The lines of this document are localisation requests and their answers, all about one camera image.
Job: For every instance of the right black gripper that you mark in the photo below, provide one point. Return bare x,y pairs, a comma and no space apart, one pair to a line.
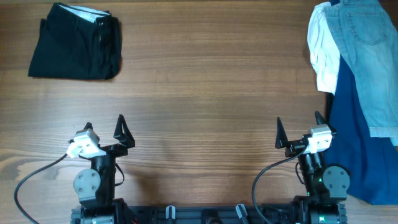
298,146

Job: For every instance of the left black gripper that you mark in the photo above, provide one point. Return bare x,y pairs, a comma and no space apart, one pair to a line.
126,138

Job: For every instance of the light blue denim shorts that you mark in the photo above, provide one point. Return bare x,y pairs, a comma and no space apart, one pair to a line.
367,40

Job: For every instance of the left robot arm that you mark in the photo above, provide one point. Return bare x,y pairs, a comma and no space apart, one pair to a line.
95,186

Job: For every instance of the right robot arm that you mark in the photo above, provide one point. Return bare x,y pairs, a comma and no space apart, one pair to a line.
326,186

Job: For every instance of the dark blue shirt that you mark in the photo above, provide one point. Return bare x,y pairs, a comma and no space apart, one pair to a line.
372,162

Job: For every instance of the white shirt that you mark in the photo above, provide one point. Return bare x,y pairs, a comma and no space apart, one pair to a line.
324,54

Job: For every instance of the folded black trousers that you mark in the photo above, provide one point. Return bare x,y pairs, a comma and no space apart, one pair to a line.
79,43

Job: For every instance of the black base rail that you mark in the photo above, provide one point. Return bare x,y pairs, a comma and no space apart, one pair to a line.
274,213

